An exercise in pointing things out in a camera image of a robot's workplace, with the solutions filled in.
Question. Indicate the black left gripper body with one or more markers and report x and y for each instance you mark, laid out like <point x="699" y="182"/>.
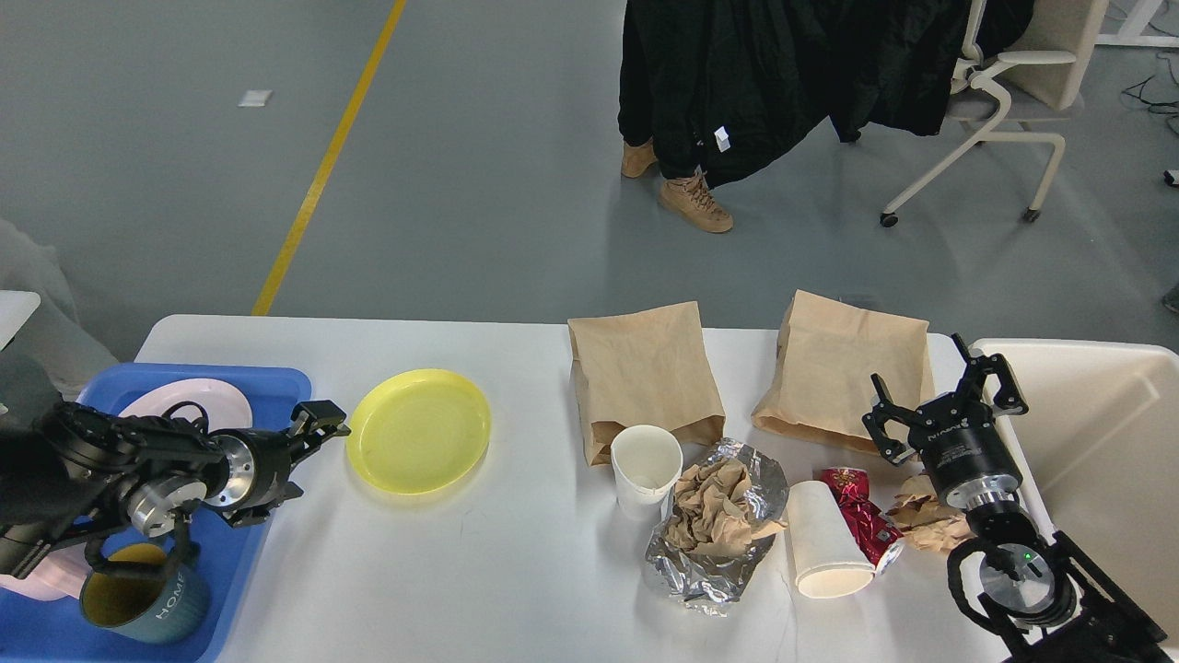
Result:
<point x="254" y="463"/>

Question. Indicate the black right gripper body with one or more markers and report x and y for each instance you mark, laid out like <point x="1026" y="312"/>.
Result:
<point x="966" y="461"/>

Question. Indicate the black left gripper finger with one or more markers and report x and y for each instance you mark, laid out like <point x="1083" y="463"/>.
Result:
<point x="313" y="423"/>
<point x="257" y="514"/>

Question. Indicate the yellow plastic plate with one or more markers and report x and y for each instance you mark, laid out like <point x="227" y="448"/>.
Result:
<point x="419" y="431"/>

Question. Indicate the dark green mug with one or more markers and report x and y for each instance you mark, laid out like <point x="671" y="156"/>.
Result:
<point x="152" y="611"/>

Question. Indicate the pink mug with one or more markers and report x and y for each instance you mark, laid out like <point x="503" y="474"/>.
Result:
<point x="62" y="573"/>

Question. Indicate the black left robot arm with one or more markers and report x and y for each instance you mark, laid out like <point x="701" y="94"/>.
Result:
<point x="125" y="487"/>

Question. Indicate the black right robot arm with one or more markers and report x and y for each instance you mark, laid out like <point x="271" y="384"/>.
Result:
<point x="1044" y="597"/>

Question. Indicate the pink plate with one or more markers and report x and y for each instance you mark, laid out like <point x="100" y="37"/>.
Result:
<point x="220" y="403"/>

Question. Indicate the small crumpled brown paper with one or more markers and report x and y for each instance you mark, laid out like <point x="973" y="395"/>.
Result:
<point x="925" y="522"/>

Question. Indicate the red snack wrapper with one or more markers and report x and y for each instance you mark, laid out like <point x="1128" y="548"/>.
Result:
<point x="877" y="537"/>

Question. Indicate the white plastic bin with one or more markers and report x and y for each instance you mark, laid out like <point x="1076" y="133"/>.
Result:
<point x="1100" y="441"/>

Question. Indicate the right brown paper bag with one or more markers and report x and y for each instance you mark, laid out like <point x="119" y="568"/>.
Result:
<point x="826" y="354"/>

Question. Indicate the brown paper bag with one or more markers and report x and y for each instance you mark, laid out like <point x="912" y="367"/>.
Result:
<point x="647" y="368"/>
<point x="826" y="354"/>

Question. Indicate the lying white paper cup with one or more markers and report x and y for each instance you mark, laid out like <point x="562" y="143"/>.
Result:
<point x="828" y="562"/>

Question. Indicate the crumpled brown paper in foil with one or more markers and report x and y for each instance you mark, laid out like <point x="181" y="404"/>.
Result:
<point x="711" y="514"/>

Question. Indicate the person in white trousers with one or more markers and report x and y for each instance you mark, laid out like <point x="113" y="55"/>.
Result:
<point x="53" y="336"/>

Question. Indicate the blue plastic tray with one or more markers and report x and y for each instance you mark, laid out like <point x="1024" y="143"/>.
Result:
<point x="55" y="631"/>

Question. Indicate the upright white paper cup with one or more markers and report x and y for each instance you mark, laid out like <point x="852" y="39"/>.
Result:
<point x="647" y="461"/>

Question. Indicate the left brown paper bag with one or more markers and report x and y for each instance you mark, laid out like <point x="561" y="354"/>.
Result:
<point x="647" y="368"/>

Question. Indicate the white side table left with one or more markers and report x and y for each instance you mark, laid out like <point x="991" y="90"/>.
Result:
<point x="16" y="308"/>

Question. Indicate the white office chair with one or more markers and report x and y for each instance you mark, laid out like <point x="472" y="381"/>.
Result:
<point x="1037" y="79"/>

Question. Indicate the person in black trousers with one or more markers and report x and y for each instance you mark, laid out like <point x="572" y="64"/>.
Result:
<point x="688" y="197"/>

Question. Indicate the black jacket on chair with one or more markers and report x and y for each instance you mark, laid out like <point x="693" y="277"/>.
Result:
<point x="727" y="87"/>

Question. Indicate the white desk leg background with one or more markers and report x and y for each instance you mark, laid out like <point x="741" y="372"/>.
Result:
<point x="1131" y="24"/>

